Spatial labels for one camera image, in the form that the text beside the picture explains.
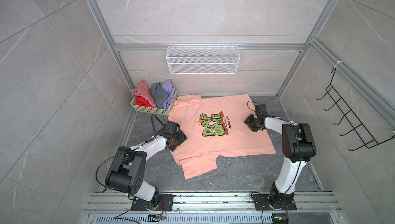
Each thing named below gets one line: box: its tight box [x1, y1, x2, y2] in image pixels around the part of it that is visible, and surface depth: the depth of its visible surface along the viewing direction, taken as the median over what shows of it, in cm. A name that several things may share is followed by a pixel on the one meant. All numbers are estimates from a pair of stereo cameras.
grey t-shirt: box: [150, 82, 169, 109], surface depth 108 cm
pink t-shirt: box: [131, 80, 157, 108], surface depth 105 cm
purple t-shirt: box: [160, 80, 176, 110], surface depth 109 cm
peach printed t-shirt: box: [168, 94, 277, 180], surface depth 100 cm
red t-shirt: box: [134, 95, 153, 108], surface depth 101 cm
